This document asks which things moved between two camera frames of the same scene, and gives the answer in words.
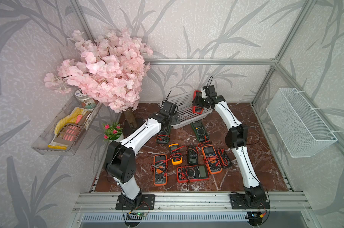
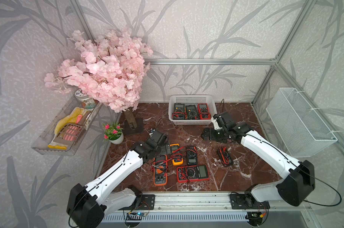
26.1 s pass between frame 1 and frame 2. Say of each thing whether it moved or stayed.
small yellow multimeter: stayed
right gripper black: moved
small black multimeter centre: stayed
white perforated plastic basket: moved
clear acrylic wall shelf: stayed
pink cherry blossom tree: stayed
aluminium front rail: stayed
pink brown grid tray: stayed
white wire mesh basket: stayed
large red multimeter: stayed
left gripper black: moved
